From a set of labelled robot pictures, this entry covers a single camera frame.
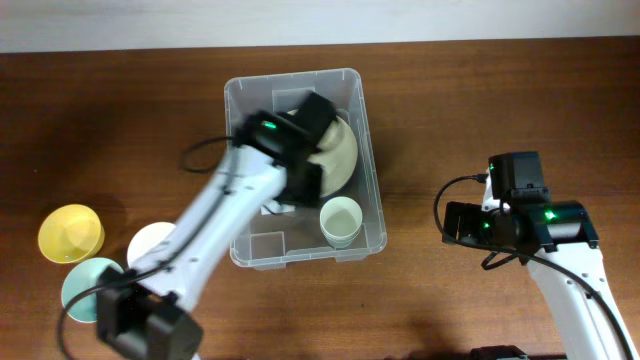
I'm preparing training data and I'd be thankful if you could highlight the beige bowl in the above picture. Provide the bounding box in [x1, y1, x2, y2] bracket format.
[309, 116, 359, 197]

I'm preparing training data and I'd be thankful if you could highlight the cream cup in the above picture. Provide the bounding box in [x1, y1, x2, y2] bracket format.
[319, 196, 363, 243]

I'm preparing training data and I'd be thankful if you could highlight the clear plastic storage container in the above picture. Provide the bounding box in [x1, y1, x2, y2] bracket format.
[224, 68, 387, 270]

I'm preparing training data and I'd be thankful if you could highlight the green cup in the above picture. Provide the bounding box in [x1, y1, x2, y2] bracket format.
[326, 236, 357, 249]

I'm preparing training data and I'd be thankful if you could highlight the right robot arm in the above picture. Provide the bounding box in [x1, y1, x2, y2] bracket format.
[433, 152, 639, 359]

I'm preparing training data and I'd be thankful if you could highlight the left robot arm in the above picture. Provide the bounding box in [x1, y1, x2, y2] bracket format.
[96, 92, 337, 359]

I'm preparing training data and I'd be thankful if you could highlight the white small bowl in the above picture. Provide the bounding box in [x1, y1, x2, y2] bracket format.
[126, 222, 175, 268]

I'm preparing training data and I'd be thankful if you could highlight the yellow bowl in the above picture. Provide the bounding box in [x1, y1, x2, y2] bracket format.
[37, 204, 105, 264]

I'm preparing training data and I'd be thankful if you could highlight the light green small bowl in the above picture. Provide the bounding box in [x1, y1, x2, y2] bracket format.
[60, 257, 126, 324]

